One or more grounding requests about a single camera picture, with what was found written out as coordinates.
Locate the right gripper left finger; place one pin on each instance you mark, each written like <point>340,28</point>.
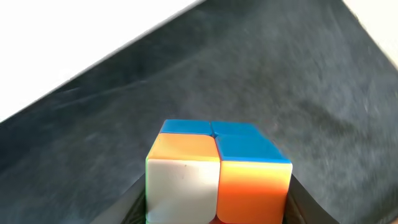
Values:
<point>132,208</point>

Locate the white shelf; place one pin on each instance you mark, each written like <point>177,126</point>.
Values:
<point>62,37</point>

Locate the many-coloured puzzle cube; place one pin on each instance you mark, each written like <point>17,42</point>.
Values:
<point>217,177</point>

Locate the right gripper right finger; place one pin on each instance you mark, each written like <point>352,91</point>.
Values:
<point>301,208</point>

